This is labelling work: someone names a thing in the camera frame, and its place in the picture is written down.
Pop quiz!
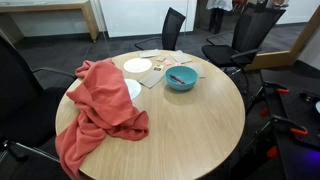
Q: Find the red pen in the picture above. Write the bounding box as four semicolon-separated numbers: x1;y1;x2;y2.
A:
169;74;187;85

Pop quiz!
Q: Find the blue bowl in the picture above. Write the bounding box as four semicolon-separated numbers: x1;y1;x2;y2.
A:
165;65;199;92

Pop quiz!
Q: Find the brown paper napkin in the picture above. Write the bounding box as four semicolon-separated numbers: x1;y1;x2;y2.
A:
169;49;193;65
186;62;207;79
137;68;167;90
137;49;162;59

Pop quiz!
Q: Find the white round plate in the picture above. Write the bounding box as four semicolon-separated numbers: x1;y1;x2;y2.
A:
124;78;143;101
123;57;153;74

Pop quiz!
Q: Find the red fleece cloth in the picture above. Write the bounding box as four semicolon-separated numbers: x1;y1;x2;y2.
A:
54;58;150;180

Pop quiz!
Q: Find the black mesh office chair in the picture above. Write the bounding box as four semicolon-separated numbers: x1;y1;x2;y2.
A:
0;31;78;148
134;6;187;52
201;3;287;96

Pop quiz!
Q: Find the person in white top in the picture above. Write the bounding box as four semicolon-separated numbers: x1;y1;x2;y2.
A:
205;0;234;35

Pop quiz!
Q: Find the light wooden bench table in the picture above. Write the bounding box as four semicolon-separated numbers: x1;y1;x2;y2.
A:
0;0;100;43

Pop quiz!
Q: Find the black orange bar clamp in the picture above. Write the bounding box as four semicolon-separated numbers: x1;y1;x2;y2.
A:
259;81;290;118
265;114;309;159

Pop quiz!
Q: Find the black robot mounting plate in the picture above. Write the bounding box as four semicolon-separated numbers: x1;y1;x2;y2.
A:
261;69;320;180

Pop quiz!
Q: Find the wooden door frame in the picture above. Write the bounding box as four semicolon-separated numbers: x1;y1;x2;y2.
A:
245;5;320;72

